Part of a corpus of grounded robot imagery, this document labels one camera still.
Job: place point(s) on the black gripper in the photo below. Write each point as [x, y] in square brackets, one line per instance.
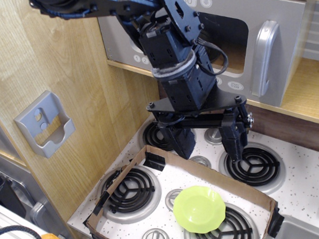
[192, 92]

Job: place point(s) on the grey toy microwave door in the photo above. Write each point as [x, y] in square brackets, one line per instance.
[261, 39]

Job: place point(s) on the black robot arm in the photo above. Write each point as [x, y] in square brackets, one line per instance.
[168, 33]

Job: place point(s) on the grey back stove knob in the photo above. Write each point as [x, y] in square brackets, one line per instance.
[213, 136]

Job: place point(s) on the grey middle stove knob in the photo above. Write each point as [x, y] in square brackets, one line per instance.
[201, 160]

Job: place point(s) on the back left black burner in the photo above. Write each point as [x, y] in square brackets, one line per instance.
[153, 136]

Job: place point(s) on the black burner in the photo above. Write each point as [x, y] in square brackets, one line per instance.
[258, 167]
[133, 193]
[234, 226]
[153, 136]

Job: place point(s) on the back right black burner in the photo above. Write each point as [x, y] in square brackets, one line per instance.
[258, 167]

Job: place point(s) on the green plastic plate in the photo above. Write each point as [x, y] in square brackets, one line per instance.
[199, 209]

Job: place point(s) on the grey centre stove knob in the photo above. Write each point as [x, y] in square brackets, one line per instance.
[170, 198]

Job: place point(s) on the front left black burner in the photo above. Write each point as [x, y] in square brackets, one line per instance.
[133, 193]

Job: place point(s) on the front right black burner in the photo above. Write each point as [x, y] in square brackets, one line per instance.
[234, 226]

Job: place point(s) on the grey sink basin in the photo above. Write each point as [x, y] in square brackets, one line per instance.
[293, 228]

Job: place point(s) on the cardboard tray wall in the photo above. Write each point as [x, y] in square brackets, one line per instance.
[159, 195]

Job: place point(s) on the grey wall holder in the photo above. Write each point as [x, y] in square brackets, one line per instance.
[38, 116]

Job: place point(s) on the grey oven door handle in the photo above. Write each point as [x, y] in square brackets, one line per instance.
[40, 216]

